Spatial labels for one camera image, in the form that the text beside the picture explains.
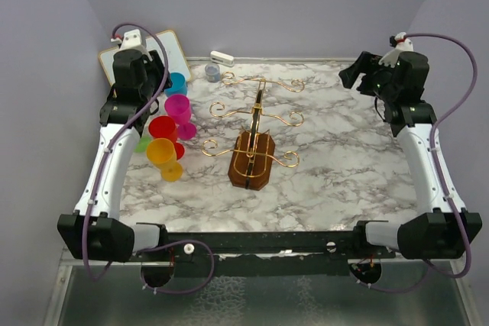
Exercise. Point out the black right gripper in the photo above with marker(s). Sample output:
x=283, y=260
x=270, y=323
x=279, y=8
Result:
x=367, y=62

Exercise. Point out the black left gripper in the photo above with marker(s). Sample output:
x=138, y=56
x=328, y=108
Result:
x=157, y=66

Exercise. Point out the blue wine glass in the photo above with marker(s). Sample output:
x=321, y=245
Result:
x=179, y=85

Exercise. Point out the pink wine glass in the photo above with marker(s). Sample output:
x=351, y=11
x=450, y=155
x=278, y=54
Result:
x=178, y=107

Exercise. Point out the red wine glass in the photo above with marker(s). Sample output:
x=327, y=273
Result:
x=165, y=127

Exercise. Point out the green wine glass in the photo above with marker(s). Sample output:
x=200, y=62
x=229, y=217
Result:
x=143, y=144

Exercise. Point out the yellow wine glass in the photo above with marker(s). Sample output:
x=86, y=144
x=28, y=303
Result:
x=161, y=153

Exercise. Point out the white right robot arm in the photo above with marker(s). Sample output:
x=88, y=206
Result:
x=435, y=233

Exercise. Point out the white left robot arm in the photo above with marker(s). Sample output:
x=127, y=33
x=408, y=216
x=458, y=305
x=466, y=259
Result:
x=93, y=231

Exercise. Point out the wooden rack base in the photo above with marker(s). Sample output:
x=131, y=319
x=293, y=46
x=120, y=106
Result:
x=251, y=161

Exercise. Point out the white eraser box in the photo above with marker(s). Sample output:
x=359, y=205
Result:
x=222, y=58

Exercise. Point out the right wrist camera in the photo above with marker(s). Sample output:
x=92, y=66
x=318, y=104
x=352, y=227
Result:
x=400, y=43

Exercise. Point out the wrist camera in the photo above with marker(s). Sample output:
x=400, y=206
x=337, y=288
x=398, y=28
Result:
x=400, y=43
x=132, y=40

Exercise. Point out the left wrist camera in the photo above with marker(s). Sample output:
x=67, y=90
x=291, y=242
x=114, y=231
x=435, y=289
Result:
x=132, y=40

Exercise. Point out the small whiteboard gold frame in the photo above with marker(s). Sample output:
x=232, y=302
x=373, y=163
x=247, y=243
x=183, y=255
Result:
x=177, y=60

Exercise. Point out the gold wire glass rack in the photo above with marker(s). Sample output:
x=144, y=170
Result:
x=290, y=159

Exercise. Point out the black mounting rail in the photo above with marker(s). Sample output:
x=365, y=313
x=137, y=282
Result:
x=266, y=253

